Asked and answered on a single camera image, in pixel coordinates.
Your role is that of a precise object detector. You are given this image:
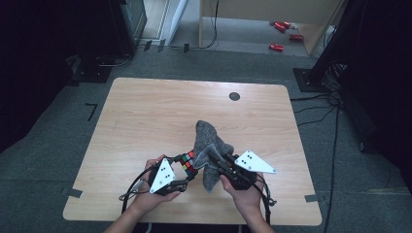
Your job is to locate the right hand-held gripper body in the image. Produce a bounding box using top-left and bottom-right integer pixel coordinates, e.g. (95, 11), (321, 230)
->
(222, 150), (277, 191)

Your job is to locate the white panel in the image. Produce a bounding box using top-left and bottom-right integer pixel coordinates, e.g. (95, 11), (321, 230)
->
(167, 0), (190, 45)

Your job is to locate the black cabinet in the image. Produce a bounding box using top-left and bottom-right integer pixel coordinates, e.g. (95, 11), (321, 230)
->
(108, 0), (149, 57)

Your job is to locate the thin black hanging cable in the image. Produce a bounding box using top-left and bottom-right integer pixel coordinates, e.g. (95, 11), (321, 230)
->
(168, 0), (221, 50)

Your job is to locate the long black floor cable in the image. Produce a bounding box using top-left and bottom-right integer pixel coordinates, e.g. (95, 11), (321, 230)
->
(323, 103), (341, 233)

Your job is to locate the multicoloured puzzle cube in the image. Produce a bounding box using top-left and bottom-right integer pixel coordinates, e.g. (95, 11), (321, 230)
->
(179, 150), (199, 179)

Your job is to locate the person's right hand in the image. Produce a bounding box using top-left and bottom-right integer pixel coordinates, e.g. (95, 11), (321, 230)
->
(220, 173), (266, 216)

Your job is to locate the hand-held gripper cable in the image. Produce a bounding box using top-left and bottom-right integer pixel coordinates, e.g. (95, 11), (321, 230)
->
(119, 164), (159, 215)
(256, 174), (278, 224)

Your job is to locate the black stand base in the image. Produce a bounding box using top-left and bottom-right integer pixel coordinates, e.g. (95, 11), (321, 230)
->
(69, 54), (113, 84)
(292, 67), (328, 93)

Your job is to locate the black stand post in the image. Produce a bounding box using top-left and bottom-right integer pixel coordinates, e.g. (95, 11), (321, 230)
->
(309, 0), (367, 85)

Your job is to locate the person's left hand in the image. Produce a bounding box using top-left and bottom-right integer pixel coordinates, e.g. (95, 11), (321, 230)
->
(132, 154), (181, 213)

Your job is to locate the grey fluffy cloth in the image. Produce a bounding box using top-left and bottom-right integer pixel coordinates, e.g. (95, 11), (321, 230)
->
(192, 119), (235, 194)

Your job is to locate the bundle of cables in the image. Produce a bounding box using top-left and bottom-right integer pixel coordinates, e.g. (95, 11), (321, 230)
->
(322, 61), (349, 93)

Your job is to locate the coiled black cable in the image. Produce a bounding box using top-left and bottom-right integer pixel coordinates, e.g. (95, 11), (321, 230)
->
(96, 52), (134, 68)

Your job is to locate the right hand-held gripper cable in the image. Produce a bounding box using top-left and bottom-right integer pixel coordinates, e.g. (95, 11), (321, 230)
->
(256, 174), (278, 224)

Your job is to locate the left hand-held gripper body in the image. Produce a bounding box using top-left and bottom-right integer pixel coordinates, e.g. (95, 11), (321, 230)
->
(150, 158), (189, 197)

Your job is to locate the black curtain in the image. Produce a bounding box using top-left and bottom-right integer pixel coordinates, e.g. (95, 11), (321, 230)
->
(336, 0), (412, 195)
(0, 0), (124, 153)

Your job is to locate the light wooden partition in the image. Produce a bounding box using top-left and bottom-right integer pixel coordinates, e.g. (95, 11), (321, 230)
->
(197, 0), (346, 56)

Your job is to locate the left hand-held gripper cable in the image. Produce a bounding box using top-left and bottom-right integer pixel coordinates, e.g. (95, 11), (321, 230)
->
(119, 164), (159, 215)

